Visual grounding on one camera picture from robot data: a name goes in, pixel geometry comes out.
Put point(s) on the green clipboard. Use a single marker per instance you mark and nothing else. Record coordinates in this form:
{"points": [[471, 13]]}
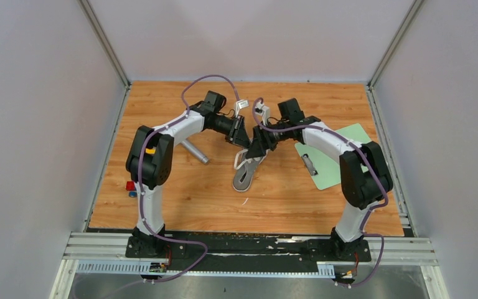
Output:
{"points": [[327, 169]]}

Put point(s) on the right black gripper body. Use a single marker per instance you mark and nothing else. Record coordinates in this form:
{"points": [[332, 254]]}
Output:
{"points": [[279, 136]]}

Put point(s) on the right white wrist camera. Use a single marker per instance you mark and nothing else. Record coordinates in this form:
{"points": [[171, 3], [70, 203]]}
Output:
{"points": [[263, 112]]}

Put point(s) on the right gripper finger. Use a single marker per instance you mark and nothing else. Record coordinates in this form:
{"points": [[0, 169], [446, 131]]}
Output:
{"points": [[258, 148], [260, 135]]}

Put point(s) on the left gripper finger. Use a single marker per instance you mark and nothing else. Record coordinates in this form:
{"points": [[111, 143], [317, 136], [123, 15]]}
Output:
{"points": [[241, 139], [239, 124]]}

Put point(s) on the silver microphone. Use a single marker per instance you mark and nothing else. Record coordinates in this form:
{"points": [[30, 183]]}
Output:
{"points": [[193, 150]]}

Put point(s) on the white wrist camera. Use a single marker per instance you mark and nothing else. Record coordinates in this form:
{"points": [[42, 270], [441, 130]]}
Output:
{"points": [[239, 105], [263, 112]]}

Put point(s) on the blue red toy car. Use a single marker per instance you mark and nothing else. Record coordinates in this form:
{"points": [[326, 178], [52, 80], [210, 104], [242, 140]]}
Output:
{"points": [[130, 187]]}

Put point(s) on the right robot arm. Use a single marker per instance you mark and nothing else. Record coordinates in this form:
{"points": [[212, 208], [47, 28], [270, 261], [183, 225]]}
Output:
{"points": [[365, 178]]}

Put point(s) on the yellow toy block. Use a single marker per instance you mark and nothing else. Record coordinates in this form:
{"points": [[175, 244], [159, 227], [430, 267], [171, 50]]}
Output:
{"points": [[150, 151]]}

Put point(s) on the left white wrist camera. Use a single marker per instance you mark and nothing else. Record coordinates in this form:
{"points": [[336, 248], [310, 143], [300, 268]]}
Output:
{"points": [[239, 105]]}

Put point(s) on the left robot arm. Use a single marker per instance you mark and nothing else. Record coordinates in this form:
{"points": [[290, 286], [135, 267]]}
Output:
{"points": [[149, 160]]}

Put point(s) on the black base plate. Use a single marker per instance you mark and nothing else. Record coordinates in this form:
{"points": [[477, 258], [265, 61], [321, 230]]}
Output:
{"points": [[227, 252]]}

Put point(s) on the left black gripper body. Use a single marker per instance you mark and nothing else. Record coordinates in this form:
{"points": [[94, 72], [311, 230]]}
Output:
{"points": [[226, 126]]}

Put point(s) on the grey canvas sneaker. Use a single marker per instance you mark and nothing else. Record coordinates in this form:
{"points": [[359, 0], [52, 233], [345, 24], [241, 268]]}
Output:
{"points": [[243, 178]]}

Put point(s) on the white shoelace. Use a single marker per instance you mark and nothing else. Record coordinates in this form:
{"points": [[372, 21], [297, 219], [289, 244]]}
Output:
{"points": [[241, 160]]}

